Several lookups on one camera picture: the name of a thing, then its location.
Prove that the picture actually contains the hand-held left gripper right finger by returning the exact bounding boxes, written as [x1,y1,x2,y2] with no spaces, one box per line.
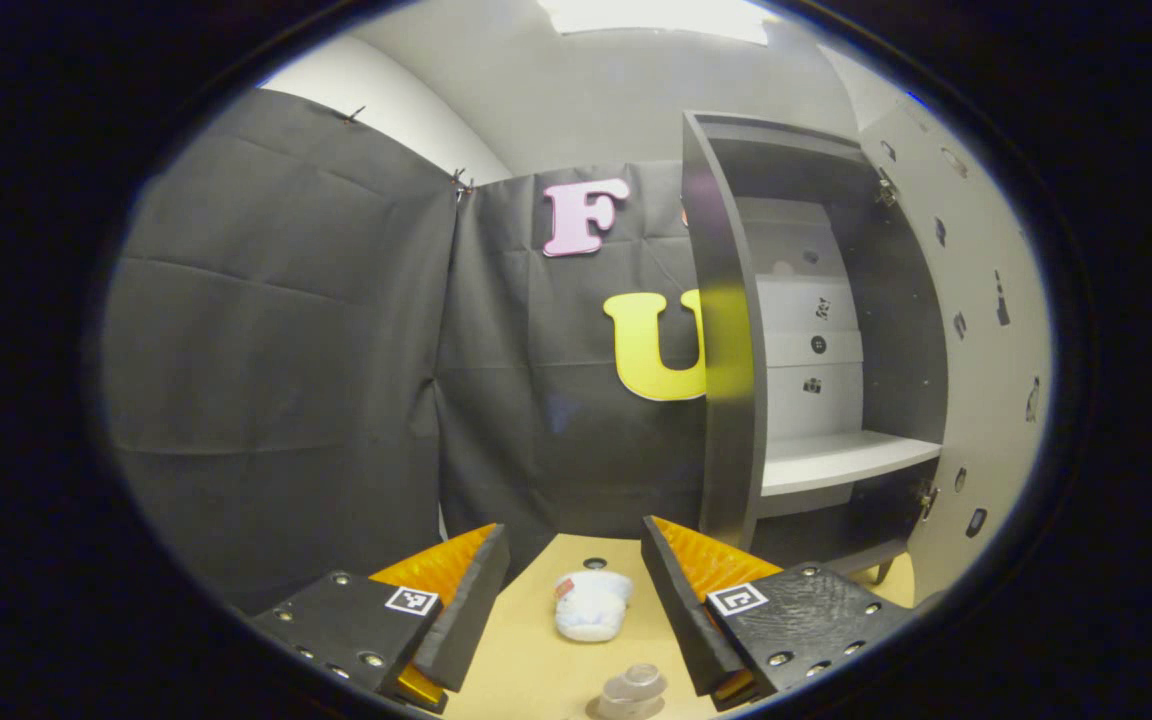
[639,514,915,714]

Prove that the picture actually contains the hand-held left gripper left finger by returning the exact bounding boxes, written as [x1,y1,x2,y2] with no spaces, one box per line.
[249,523,514,715]

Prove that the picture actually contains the clear plastic bottle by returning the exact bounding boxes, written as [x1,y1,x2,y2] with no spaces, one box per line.
[599,662,668,719]

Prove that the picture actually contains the round brown coaster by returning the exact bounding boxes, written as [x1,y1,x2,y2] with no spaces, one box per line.
[586,695,672,720]

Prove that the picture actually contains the dark grey cabinet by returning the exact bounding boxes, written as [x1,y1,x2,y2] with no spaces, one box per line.
[681,110,949,586]

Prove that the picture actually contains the white cabinet shelf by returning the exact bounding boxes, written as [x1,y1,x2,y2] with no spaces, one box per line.
[761,430,943,498]

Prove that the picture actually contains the black backdrop cloth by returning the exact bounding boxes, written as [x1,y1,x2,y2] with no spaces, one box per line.
[101,88,712,616]

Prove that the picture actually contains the wide ceiling light panel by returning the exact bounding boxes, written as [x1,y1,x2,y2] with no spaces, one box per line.
[536,0,777,46]

